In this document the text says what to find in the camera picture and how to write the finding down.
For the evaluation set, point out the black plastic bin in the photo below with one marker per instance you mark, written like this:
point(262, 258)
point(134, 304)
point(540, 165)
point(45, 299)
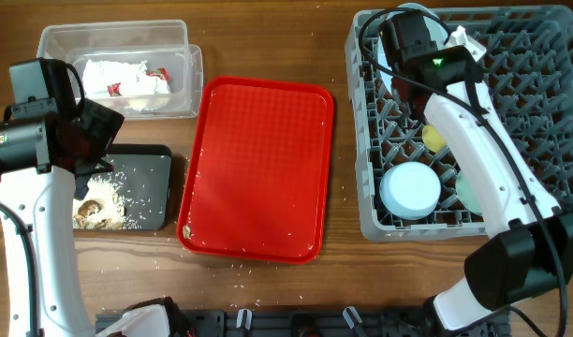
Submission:
point(135, 195)

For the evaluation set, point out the mint green bowl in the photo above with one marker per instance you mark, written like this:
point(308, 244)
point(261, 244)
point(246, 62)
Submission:
point(466, 194)

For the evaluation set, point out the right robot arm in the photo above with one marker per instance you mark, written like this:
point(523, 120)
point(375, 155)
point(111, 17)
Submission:
point(529, 250)

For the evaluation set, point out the light blue bowl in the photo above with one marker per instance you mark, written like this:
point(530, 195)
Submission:
point(410, 190)

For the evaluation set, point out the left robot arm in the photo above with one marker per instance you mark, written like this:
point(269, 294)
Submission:
point(52, 140)

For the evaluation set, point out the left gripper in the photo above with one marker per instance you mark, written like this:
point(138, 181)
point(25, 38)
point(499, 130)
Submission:
point(105, 123)

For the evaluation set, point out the yellow plastic cup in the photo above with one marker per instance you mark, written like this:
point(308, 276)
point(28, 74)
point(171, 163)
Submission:
point(432, 139)

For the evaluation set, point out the small food crumb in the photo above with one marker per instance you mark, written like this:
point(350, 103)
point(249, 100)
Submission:
point(186, 232)

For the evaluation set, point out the light blue plate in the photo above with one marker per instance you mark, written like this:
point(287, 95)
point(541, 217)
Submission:
point(437, 33)

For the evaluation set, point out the clear plastic bin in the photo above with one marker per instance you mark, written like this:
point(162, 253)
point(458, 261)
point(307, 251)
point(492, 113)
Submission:
point(157, 46)

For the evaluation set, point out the red serving tray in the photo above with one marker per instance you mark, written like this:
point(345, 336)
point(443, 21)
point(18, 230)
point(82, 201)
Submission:
point(258, 176)

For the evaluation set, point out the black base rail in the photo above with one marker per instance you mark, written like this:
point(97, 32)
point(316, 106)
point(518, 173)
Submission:
point(403, 321)

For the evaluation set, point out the white napkin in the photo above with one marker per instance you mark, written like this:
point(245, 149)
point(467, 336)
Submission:
point(126, 86)

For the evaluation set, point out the brown food scrap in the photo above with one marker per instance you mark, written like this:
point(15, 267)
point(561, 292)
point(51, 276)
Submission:
point(88, 208)

